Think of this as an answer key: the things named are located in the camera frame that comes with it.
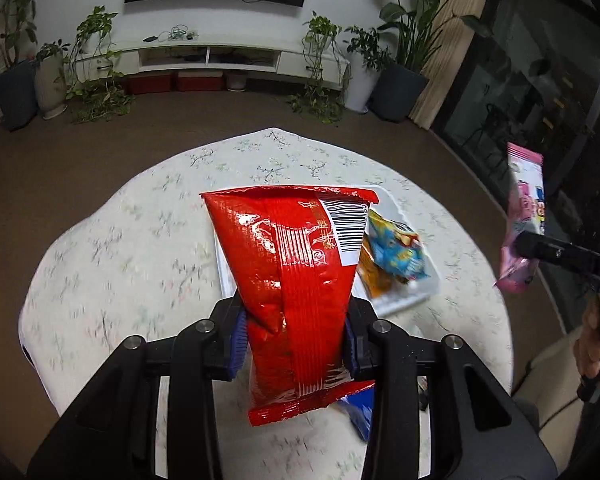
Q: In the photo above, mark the dark glass door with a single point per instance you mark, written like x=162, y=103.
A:
x=540, y=85

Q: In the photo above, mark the person's right hand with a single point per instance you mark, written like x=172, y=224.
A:
x=592, y=345

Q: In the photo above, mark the tall white plant pot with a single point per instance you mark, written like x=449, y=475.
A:
x=51, y=87

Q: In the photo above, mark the red storage box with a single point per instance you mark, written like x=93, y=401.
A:
x=149, y=83
x=200, y=81

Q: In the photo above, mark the large red snack bag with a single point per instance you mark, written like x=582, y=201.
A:
x=290, y=270

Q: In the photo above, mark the dark blue snack packet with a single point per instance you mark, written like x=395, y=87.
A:
x=360, y=410

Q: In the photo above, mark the beige cushion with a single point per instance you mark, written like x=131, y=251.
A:
x=550, y=385

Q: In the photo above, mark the white television cabinet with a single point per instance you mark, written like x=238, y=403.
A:
x=290, y=60

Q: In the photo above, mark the white cylindrical plant pot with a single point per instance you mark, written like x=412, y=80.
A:
x=361, y=87

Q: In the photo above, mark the large broad-leaf plant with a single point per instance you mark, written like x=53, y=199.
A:
x=415, y=15

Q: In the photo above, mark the large dark plant pot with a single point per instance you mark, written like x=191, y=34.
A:
x=397, y=92

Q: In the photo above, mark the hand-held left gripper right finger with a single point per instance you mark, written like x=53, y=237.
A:
x=350, y=350

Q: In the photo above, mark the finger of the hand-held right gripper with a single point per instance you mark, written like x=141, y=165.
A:
x=535, y=247

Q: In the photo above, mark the pink snack packet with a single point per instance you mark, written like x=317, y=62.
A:
x=525, y=200

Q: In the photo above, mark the small plant in white pot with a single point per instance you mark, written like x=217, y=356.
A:
x=52, y=50

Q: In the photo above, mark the trailing pothos plant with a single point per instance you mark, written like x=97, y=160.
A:
x=100, y=95

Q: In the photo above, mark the hanging pothos plant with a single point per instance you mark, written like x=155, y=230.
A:
x=320, y=30

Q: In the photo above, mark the white plastic tray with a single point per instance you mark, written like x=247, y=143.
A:
x=410, y=295

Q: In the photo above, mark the beige curtain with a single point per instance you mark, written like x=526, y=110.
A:
x=455, y=45

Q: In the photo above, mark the light blue snack packet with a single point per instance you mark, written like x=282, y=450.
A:
x=397, y=255

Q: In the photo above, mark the small white jar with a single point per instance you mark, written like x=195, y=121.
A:
x=237, y=81

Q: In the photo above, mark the tall leafy plant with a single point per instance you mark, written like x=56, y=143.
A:
x=17, y=10

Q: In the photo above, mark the bushy green plant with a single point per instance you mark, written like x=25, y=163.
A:
x=370, y=47

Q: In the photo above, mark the orange snack packet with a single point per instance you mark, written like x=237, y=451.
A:
x=375, y=280

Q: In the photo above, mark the dark grey plant pot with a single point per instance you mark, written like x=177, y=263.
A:
x=15, y=95

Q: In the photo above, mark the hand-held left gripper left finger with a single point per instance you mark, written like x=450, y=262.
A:
x=236, y=350

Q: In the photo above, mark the floral tablecloth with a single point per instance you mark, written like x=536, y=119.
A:
x=130, y=260

